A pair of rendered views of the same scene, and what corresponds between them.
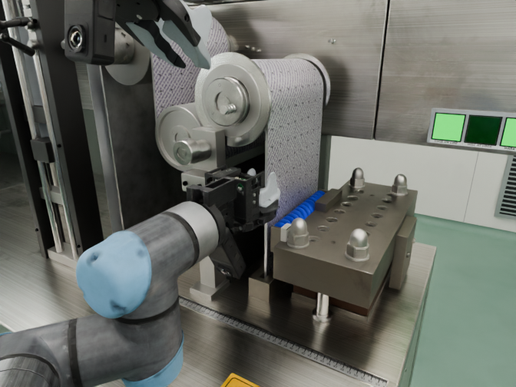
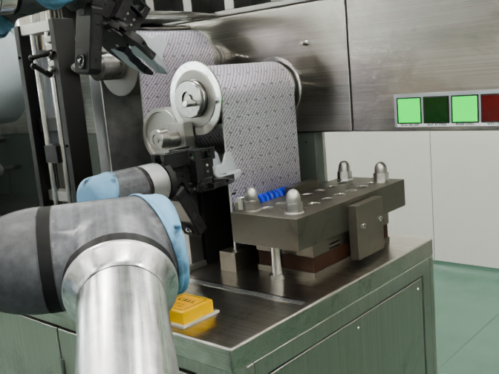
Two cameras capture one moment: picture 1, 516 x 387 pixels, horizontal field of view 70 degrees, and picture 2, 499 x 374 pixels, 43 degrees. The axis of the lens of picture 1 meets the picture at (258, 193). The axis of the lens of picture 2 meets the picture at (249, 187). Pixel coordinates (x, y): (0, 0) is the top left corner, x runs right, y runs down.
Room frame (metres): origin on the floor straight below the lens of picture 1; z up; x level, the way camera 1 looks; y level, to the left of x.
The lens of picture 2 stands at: (-0.65, -0.30, 1.29)
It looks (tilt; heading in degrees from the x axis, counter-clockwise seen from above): 10 degrees down; 11
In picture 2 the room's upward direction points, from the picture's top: 5 degrees counter-clockwise
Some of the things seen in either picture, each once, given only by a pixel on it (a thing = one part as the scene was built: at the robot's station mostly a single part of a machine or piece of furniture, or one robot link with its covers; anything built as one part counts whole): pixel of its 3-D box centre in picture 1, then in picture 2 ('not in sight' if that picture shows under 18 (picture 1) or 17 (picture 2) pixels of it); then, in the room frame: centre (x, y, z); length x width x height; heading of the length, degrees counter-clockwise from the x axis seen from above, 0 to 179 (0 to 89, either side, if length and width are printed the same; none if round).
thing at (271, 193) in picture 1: (271, 189); (228, 165); (0.57, -0.02, 1.12); 0.09 x 0.03 x 0.06; 148
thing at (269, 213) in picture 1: (259, 211); (214, 181); (0.52, 0.00, 1.09); 0.09 x 0.05 x 0.02; 148
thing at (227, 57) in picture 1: (230, 101); (195, 98); (0.61, 0.04, 1.25); 0.15 x 0.01 x 0.15; 59
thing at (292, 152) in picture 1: (296, 168); (264, 156); (0.69, -0.07, 1.11); 0.23 x 0.01 x 0.18; 149
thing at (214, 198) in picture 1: (224, 206); (183, 173); (0.48, 0.05, 1.12); 0.12 x 0.08 x 0.09; 149
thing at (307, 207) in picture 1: (303, 212); (275, 197); (0.67, -0.09, 1.03); 0.21 x 0.04 x 0.03; 149
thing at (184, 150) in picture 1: (186, 151); (160, 139); (0.56, 0.11, 1.18); 0.04 x 0.02 x 0.04; 59
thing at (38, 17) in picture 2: not in sight; (36, 16); (1.07, 0.61, 1.50); 0.14 x 0.14 x 0.06
